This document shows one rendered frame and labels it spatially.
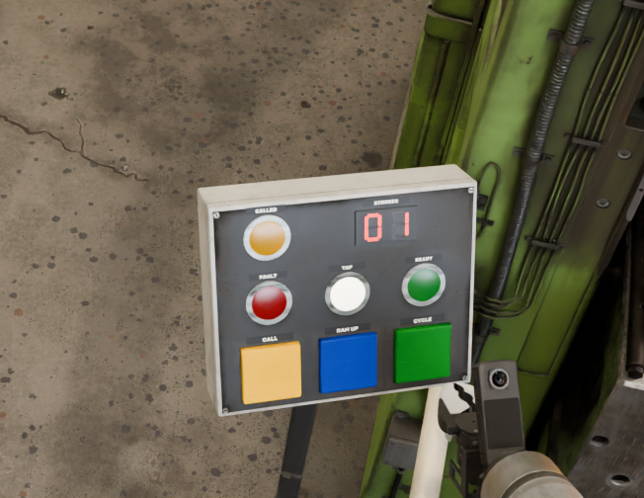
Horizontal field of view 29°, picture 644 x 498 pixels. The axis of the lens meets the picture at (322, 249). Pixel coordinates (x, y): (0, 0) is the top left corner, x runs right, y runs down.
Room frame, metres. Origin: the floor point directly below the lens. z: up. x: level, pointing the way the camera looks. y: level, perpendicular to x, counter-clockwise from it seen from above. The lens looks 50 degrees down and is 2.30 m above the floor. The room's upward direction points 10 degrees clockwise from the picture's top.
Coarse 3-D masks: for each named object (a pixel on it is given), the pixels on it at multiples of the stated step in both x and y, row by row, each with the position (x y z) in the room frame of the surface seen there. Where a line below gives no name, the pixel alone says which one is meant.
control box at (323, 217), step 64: (256, 192) 1.01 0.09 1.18; (320, 192) 1.02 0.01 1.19; (384, 192) 1.04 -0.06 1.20; (448, 192) 1.06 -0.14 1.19; (256, 256) 0.95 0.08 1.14; (320, 256) 0.97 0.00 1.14; (384, 256) 1.00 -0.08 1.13; (448, 256) 1.02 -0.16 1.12; (256, 320) 0.91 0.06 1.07; (320, 320) 0.93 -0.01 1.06; (384, 320) 0.96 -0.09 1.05; (448, 320) 0.98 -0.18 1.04; (384, 384) 0.91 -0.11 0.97
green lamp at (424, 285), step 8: (416, 272) 1.00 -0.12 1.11; (424, 272) 1.00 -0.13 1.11; (432, 272) 1.00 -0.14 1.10; (416, 280) 0.99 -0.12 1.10; (424, 280) 1.00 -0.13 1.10; (432, 280) 1.00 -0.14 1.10; (440, 280) 1.00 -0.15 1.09; (408, 288) 0.99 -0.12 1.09; (416, 288) 0.99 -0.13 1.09; (424, 288) 0.99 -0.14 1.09; (432, 288) 0.99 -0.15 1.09; (416, 296) 0.98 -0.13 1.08; (424, 296) 0.99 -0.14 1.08; (432, 296) 0.99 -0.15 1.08
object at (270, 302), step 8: (264, 288) 0.93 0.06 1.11; (272, 288) 0.93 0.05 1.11; (256, 296) 0.92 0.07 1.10; (264, 296) 0.92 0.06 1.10; (272, 296) 0.93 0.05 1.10; (280, 296) 0.93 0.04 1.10; (256, 304) 0.91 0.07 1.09; (264, 304) 0.92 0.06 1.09; (272, 304) 0.92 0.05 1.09; (280, 304) 0.92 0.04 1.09; (256, 312) 0.91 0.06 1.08; (264, 312) 0.91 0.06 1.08; (272, 312) 0.92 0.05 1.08; (280, 312) 0.92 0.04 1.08
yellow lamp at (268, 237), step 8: (264, 224) 0.97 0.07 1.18; (272, 224) 0.97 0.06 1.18; (256, 232) 0.96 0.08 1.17; (264, 232) 0.96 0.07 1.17; (272, 232) 0.96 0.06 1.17; (280, 232) 0.97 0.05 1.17; (256, 240) 0.95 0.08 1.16; (264, 240) 0.96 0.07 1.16; (272, 240) 0.96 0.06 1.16; (280, 240) 0.96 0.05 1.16; (256, 248) 0.95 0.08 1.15; (264, 248) 0.95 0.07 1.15; (272, 248) 0.96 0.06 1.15; (280, 248) 0.96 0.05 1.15
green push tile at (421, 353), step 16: (400, 336) 0.95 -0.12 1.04; (416, 336) 0.95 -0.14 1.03; (432, 336) 0.96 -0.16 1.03; (448, 336) 0.97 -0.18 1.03; (400, 352) 0.94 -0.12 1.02; (416, 352) 0.94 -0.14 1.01; (432, 352) 0.95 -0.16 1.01; (448, 352) 0.96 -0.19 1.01; (400, 368) 0.93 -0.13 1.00; (416, 368) 0.93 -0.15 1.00; (432, 368) 0.94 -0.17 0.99; (448, 368) 0.95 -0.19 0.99
